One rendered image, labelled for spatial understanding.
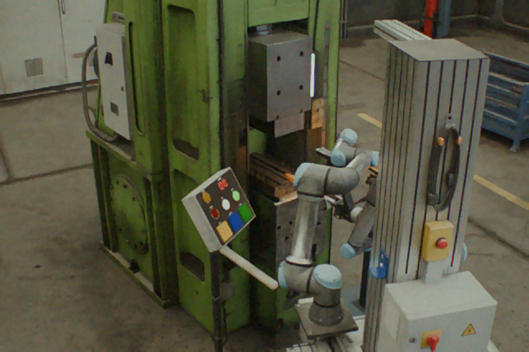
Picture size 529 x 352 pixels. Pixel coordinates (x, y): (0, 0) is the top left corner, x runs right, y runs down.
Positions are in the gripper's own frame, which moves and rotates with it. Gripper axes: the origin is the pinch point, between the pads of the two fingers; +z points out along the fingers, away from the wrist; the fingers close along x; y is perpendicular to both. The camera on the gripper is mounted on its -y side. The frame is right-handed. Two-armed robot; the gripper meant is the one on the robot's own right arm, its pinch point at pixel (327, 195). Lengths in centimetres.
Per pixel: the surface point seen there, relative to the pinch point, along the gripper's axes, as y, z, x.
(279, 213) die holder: 14.9, 21.8, -13.6
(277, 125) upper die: -33.2, 27.2, -10.7
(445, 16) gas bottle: 44, 390, 634
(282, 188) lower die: 4.5, 27.7, -7.0
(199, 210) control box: -13, 8, -72
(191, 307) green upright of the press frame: 91, 70, -44
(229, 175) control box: -17, 22, -45
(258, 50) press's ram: -72, 34, -17
